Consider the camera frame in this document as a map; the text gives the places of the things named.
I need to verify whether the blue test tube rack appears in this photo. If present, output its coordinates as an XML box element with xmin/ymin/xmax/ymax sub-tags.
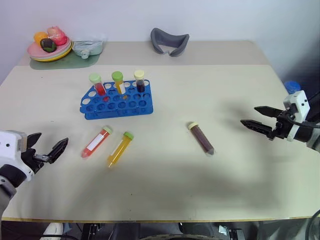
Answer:
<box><xmin>79</xmin><ymin>79</ymin><xmax>155</xmax><ymax>121</ymax></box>

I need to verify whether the orange tube green cap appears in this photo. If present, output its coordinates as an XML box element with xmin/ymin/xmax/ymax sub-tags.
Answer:
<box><xmin>111</xmin><ymin>71</ymin><xmax>127</xmax><ymax>96</ymax></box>
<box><xmin>107</xmin><ymin>131</ymin><xmax>135</xmax><ymax>169</ymax></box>

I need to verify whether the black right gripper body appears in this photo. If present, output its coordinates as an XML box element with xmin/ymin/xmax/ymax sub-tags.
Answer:
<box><xmin>266</xmin><ymin>107</ymin><xmax>299</xmax><ymax>142</ymax></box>

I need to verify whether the metal bracket under table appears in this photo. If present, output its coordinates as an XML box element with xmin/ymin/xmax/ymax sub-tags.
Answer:
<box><xmin>217</xmin><ymin>224</ymin><xmax>246</xmax><ymax>240</ymax></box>

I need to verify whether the pale green plastic pouch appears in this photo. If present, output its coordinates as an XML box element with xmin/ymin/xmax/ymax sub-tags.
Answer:
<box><xmin>72</xmin><ymin>39</ymin><xmax>105</xmax><ymax>60</ymax></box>

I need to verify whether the green table mat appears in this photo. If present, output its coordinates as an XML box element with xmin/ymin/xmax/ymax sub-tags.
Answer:
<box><xmin>29</xmin><ymin>51</ymin><xmax>102</xmax><ymax>71</ymax></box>

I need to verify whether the stack of coloured plates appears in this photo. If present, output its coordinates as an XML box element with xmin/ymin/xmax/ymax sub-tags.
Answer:
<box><xmin>28</xmin><ymin>42</ymin><xmax>73</xmax><ymax>62</ymax></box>

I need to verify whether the black cable under table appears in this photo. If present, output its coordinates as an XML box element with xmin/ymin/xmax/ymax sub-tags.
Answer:
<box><xmin>305</xmin><ymin>209</ymin><xmax>320</xmax><ymax>240</ymax></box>

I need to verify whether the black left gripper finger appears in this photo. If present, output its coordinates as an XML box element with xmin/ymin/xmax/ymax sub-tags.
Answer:
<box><xmin>47</xmin><ymin>137</ymin><xmax>70</xmax><ymax>165</ymax></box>
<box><xmin>26</xmin><ymin>132</ymin><xmax>43</xmax><ymax>151</ymax></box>

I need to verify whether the yellow plate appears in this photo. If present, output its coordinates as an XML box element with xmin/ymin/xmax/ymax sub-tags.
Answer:
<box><xmin>29</xmin><ymin>43</ymin><xmax>74</xmax><ymax>63</ymax></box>

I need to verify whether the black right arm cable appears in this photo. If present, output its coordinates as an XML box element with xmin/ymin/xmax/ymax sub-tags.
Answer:
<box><xmin>287</xmin><ymin>111</ymin><xmax>320</xmax><ymax>129</ymax></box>

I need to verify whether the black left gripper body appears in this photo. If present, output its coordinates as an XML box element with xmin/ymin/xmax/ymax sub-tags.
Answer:
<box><xmin>20</xmin><ymin>148</ymin><xmax>50</xmax><ymax>175</ymax></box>

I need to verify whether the pink plate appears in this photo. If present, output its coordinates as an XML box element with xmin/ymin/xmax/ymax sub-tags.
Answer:
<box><xmin>27</xmin><ymin>39</ymin><xmax>73</xmax><ymax>58</ymax></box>

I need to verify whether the dark toy avocado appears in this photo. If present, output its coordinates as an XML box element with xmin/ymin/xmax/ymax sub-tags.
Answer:
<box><xmin>39</xmin><ymin>37</ymin><xmax>57</xmax><ymax>53</ymax></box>

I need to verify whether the orange toy fruit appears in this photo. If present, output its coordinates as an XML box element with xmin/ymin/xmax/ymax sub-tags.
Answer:
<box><xmin>33</xmin><ymin>31</ymin><xmax>49</xmax><ymax>44</ymax></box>

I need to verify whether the white shoe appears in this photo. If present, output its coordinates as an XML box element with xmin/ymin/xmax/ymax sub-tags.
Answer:
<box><xmin>42</xmin><ymin>222</ymin><xmax>65</xmax><ymax>237</ymax></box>

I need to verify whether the red tube pale green cap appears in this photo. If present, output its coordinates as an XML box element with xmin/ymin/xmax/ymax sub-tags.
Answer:
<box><xmin>80</xmin><ymin>125</ymin><xmax>114</xmax><ymax>159</ymax></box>
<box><xmin>88</xmin><ymin>72</ymin><xmax>108</xmax><ymax>97</ymax></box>

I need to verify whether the grey foam face cushion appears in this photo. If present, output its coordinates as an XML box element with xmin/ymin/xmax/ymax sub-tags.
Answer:
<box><xmin>150</xmin><ymin>27</ymin><xmax>190</xmax><ymax>58</ymax></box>

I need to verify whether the pink toy peach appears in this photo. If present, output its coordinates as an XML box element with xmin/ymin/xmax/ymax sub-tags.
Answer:
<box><xmin>46</xmin><ymin>25</ymin><xmax>68</xmax><ymax>47</ymax></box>

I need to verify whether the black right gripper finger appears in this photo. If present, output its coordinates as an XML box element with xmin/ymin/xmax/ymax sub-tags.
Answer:
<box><xmin>253</xmin><ymin>105</ymin><xmax>285</xmax><ymax>119</ymax></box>
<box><xmin>240</xmin><ymin>119</ymin><xmax>274</xmax><ymax>139</ymax></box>

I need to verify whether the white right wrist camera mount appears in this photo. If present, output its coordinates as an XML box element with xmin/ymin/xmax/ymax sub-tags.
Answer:
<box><xmin>282</xmin><ymin>90</ymin><xmax>311</xmax><ymax>143</ymax></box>

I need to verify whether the dark tube pale yellow cap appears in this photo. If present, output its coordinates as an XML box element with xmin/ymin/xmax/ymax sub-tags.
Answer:
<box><xmin>133</xmin><ymin>70</ymin><xmax>147</xmax><ymax>94</ymax></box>
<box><xmin>187</xmin><ymin>121</ymin><xmax>216</xmax><ymax>156</ymax></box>

